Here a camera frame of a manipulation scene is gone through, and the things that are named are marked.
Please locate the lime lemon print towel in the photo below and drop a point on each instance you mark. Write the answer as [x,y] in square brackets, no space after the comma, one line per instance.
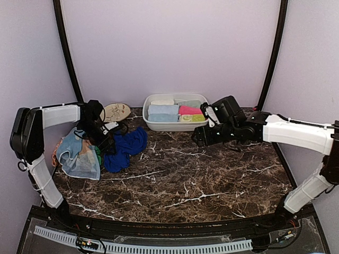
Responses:
[192,118]

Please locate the light blue rolled towel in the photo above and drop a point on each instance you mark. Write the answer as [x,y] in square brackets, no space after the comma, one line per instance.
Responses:
[163,118]
[163,109]

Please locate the white plastic bin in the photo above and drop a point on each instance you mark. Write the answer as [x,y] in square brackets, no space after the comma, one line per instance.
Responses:
[172,126]

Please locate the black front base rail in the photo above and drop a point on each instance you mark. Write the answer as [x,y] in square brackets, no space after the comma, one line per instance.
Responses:
[251,227]

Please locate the royal blue microfiber towel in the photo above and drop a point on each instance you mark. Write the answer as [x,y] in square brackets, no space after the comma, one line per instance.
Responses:
[127,145]

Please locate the light blue rolled towel rear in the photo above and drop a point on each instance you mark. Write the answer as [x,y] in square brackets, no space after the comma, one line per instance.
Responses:
[163,109]

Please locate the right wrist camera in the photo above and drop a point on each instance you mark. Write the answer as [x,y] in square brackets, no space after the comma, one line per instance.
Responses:
[209,114]

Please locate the black corner post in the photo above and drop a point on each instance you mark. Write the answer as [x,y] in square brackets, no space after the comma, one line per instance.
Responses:
[66,50]
[274,54]

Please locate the black left corner post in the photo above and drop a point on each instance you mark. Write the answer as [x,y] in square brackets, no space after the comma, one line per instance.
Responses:
[66,50]

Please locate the white slotted cable duct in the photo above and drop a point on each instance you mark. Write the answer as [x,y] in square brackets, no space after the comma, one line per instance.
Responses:
[125,244]

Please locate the black right corner post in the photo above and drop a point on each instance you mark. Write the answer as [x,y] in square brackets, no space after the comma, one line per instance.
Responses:
[274,54]

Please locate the sage green rolled towel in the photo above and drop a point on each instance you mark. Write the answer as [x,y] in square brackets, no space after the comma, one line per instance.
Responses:
[189,103]

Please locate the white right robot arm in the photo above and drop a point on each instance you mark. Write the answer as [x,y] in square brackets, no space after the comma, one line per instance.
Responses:
[272,128]

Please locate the light blue rolled towel front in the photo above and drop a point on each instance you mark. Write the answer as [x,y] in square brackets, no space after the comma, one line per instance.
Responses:
[163,118]

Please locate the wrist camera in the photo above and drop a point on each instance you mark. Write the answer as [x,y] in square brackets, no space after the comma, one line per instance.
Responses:
[209,114]
[109,126]

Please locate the white rolled towel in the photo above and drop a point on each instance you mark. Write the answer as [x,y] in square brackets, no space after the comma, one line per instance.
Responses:
[162,102]

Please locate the floral ceramic plate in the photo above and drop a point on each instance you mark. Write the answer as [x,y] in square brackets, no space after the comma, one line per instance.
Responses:
[116,112]

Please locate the light blue patterned towel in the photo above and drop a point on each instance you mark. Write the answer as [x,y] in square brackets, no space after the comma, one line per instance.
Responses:
[77,156]

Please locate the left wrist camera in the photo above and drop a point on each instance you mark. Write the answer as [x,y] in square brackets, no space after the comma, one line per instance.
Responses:
[109,126]

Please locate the pink rolled towel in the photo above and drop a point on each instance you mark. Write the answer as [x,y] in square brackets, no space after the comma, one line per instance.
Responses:
[186,110]

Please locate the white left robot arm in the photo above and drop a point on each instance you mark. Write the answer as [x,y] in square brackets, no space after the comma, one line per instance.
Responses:
[27,141]

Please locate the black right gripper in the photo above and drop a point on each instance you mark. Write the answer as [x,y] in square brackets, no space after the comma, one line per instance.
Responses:
[203,133]

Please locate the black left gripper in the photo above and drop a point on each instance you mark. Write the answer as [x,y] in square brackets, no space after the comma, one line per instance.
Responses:
[106,145]

